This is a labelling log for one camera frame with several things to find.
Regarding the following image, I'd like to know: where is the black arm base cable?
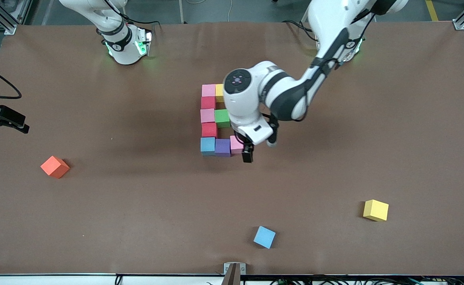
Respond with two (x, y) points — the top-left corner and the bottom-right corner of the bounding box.
(282, 19), (318, 41)

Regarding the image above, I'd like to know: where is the metal table bracket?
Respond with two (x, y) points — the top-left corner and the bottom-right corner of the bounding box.
(223, 262), (247, 285)

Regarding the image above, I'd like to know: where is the blue foam block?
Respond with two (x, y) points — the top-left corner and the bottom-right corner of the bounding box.
(200, 137), (216, 156)
(253, 226), (276, 249)

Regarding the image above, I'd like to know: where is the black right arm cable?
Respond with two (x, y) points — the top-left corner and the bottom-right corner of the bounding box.
(0, 59), (22, 99)

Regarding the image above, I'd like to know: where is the thin white cable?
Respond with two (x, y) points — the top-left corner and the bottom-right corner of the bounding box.
(184, 0), (234, 22)

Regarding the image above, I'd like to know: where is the green foam block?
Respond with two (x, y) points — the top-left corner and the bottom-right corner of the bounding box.
(215, 109), (231, 128)

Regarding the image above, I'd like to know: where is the orange foam block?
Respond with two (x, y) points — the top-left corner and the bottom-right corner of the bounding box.
(40, 156), (70, 179)

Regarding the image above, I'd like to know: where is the brown table cover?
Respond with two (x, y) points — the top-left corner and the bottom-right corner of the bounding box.
(0, 20), (464, 276)

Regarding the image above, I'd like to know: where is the purple foam block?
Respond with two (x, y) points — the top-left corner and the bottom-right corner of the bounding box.
(215, 139), (231, 158)

